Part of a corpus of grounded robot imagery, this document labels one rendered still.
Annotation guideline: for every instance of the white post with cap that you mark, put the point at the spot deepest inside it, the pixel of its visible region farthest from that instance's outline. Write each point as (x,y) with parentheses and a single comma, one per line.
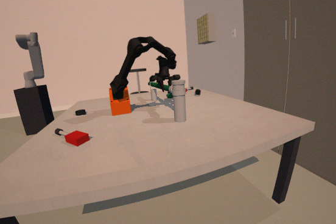
(179,102)

